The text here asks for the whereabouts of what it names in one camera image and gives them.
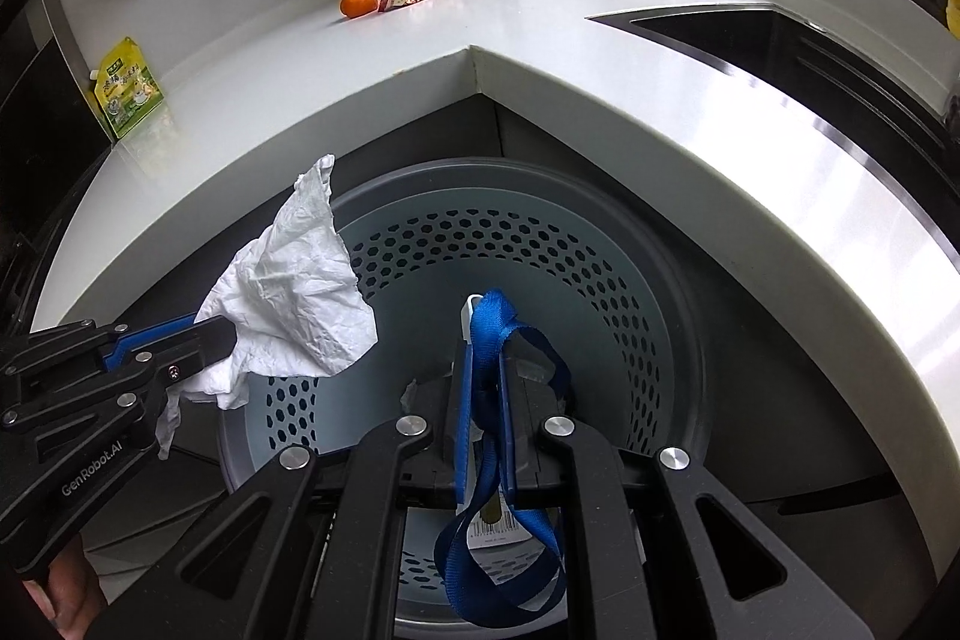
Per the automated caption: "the blue strap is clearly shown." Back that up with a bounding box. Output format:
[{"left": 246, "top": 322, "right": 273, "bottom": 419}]
[{"left": 433, "top": 287, "right": 570, "bottom": 629}]

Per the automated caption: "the white paper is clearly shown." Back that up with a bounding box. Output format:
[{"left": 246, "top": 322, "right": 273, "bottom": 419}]
[{"left": 156, "top": 154, "right": 377, "bottom": 458}]

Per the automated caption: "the trash inside bin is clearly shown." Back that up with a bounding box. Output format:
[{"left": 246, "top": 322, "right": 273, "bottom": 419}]
[{"left": 467, "top": 503, "right": 530, "bottom": 551}]

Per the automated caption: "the grey perforated trash bin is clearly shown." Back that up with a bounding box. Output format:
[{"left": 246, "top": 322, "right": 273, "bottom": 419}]
[{"left": 216, "top": 155, "right": 710, "bottom": 640}]

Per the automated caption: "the black kitchen sink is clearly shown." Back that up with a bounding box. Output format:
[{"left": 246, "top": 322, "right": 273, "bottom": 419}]
[{"left": 596, "top": 5, "right": 958, "bottom": 263}]

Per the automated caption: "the person's left hand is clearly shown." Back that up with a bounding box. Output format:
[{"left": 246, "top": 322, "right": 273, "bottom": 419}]
[{"left": 25, "top": 534, "right": 107, "bottom": 640}]

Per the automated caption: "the yellow green seasoning pouch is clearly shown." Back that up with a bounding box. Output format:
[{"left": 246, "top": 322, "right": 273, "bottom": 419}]
[{"left": 89, "top": 37, "right": 164, "bottom": 140}]

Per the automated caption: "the orange tangerine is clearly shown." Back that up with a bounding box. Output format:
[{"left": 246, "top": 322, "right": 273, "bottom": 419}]
[{"left": 338, "top": 0, "right": 379, "bottom": 19}]

